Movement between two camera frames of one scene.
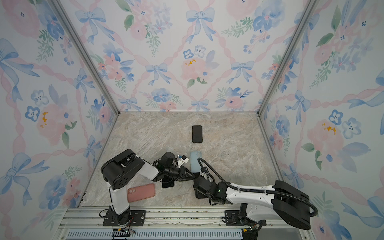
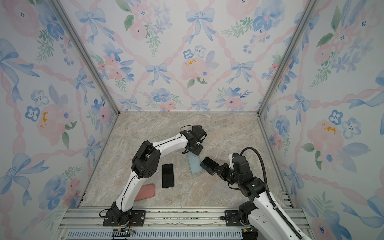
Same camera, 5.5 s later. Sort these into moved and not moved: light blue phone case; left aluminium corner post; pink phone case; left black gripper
Moved: left black gripper
Not moved: light blue phone case; pink phone case; left aluminium corner post
